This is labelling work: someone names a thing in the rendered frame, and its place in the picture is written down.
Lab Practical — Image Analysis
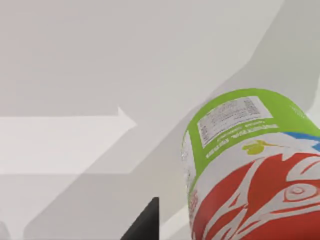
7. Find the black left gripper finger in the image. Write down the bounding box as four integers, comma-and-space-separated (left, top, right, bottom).
120, 196, 160, 240

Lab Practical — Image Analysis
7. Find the green red and white can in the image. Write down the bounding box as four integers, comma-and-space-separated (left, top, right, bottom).
180, 87, 320, 240

